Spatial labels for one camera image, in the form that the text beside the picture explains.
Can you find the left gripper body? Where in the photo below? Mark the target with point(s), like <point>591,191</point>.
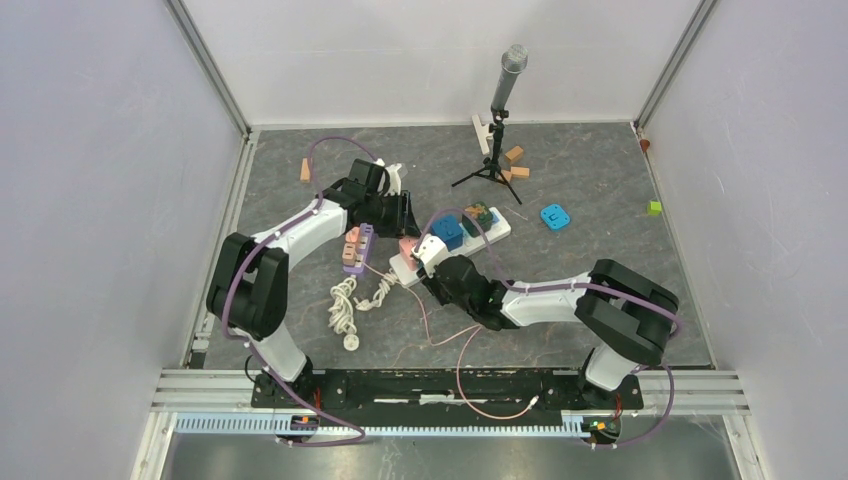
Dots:
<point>391,216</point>

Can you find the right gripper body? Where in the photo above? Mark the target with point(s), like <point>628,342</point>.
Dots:
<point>441,293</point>

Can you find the pink cube socket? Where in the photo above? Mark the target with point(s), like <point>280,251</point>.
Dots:
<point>406,247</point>

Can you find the purple USB power strip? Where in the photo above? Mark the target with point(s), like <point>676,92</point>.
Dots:
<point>366,241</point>

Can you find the pink charger plug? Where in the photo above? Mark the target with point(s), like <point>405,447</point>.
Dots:
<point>353,235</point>

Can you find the blue cube socket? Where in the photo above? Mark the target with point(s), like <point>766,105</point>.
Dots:
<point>449,230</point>

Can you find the brown charger plug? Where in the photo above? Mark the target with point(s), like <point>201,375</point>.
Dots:
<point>350,255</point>

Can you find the white multicolour power strip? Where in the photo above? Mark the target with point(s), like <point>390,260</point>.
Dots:
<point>501,229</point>

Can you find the dark green cube socket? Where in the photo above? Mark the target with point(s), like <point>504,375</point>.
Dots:
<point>477,219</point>

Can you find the blue adapter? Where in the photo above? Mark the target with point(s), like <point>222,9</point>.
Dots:
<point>555,217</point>

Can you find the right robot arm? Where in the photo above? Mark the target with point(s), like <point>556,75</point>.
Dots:
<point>633,317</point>

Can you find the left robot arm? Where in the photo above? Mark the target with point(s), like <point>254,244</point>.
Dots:
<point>249,289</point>

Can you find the left wooden block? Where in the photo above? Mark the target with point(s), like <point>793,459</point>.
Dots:
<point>305,171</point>

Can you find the wooden block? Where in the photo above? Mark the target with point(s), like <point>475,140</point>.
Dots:
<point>305,171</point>
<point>514,155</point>
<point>518,172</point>

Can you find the black tripod stand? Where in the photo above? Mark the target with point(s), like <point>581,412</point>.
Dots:
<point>491,169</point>

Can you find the lower wooden block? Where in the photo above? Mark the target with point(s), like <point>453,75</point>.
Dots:
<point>518,172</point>

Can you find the upper wooden block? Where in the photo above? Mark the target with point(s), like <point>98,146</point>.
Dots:
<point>514,155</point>

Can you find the grey microphone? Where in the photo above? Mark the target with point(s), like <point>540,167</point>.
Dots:
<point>513,62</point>

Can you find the small green cube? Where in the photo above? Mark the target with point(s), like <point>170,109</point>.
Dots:
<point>654,208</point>

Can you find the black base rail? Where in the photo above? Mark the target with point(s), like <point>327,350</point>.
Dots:
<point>467,398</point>

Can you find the white bracket piece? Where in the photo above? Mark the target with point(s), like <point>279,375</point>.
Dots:
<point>483,134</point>

